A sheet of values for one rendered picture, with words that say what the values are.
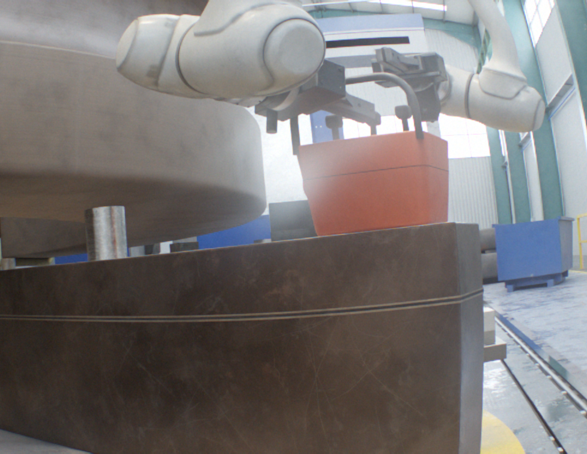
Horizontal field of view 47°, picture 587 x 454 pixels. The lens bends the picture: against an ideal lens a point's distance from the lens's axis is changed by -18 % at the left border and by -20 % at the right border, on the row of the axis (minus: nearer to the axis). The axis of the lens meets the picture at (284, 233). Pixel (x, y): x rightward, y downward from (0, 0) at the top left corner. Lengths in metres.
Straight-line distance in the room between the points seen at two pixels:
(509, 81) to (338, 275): 0.57
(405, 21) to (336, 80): 5.39
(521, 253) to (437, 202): 9.50
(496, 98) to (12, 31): 1.01
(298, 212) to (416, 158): 1.28
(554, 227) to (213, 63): 9.78
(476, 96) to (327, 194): 0.48
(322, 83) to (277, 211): 1.33
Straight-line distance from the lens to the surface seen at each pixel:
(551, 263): 10.48
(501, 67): 1.45
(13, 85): 1.36
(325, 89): 0.99
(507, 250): 10.62
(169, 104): 1.76
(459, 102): 1.47
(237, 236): 6.41
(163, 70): 0.89
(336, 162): 1.07
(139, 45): 0.88
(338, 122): 1.13
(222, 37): 0.77
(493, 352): 2.21
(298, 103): 1.03
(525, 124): 1.44
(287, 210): 2.29
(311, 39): 0.76
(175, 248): 4.30
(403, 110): 1.09
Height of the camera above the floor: 0.65
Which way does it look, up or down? 3 degrees up
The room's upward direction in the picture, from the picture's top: 5 degrees counter-clockwise
